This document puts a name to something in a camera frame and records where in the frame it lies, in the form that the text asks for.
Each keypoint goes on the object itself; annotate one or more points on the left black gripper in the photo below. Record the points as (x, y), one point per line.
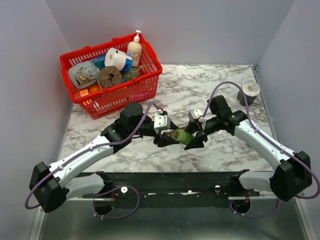
(164, 141)

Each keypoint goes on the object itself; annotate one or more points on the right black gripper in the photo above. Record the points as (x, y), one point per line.
(192, 127)

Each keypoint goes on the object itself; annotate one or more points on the green pill bottle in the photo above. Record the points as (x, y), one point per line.
(182, 136)

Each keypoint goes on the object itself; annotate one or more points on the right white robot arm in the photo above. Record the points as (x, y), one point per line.
(290, 175)

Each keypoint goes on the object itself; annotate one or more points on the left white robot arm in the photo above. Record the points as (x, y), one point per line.
(53, 184)

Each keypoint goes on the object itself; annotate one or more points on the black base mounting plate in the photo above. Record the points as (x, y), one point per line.
(127, 190)

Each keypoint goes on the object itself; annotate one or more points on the red plastic shopping basket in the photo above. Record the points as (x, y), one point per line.
(116, 98)

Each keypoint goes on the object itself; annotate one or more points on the camouflage tape roll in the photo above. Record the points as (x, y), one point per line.
(250, 91)

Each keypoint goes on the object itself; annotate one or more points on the green round vegetable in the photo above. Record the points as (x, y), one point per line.
(133, 73)

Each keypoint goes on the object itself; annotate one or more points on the brown paper roll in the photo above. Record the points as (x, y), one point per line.
(109, 77)

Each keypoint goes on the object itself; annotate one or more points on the orange fruit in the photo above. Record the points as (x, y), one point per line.
(94, 88)

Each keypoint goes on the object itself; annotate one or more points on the orange small box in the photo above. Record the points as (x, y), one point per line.
(83, 92)

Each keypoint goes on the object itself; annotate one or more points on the white toilet paper roll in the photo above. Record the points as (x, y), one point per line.
(121, 60)

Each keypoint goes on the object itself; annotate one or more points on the white lotion pump bottle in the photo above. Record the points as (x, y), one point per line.
(134, 48)

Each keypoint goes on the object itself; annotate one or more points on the blue package in basket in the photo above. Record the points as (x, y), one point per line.
(99, 61)

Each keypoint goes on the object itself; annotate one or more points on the white cartoon pouch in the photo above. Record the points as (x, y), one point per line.
(84, 74)

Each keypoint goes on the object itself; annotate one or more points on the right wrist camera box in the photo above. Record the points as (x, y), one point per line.
(196, 115)

